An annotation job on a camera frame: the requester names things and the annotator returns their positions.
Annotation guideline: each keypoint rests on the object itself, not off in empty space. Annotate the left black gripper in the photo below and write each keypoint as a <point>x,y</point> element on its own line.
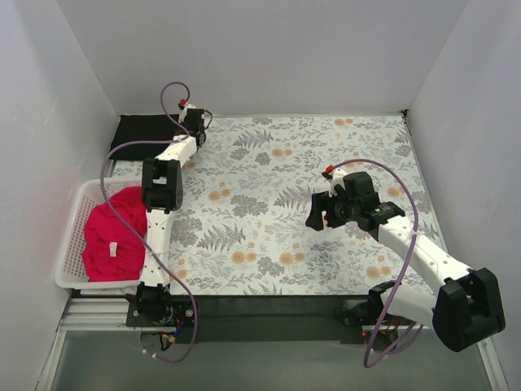
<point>195,120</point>

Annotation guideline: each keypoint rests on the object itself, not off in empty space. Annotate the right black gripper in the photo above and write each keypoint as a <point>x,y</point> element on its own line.
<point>326,213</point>

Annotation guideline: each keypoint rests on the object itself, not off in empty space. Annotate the black t shirt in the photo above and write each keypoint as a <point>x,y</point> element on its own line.
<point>133,128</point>

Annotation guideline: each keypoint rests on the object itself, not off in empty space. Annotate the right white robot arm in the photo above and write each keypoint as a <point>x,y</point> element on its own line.
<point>465,305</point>

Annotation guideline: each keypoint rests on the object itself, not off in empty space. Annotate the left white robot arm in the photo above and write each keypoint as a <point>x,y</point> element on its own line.
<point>162,195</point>

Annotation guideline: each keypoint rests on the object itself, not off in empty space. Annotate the floral table cloth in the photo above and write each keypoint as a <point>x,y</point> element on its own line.
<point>247,194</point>

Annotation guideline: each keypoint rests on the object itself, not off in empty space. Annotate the red t shirt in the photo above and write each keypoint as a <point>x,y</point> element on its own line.
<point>113,248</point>

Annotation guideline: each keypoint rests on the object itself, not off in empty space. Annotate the white plastic laundry basket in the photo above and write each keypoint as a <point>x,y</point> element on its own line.
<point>70,272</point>

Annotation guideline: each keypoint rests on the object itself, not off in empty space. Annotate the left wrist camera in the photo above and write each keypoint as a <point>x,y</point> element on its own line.
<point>185,108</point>

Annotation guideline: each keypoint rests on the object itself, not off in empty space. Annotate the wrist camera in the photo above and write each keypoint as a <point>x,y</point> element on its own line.
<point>185,108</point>
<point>335,177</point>

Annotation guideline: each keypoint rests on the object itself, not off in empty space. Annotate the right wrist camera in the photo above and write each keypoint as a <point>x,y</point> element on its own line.
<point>335,177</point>

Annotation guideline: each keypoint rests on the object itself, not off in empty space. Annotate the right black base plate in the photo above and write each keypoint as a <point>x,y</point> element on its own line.
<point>356,315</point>

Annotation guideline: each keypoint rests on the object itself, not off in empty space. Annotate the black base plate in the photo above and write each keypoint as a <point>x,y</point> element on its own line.
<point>356,315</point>
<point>185,315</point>

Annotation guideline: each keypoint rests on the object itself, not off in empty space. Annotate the aluminium frame rail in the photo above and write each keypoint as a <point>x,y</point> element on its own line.
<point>112,311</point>

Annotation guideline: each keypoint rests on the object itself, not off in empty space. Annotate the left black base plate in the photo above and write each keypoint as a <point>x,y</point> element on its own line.
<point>185,315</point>

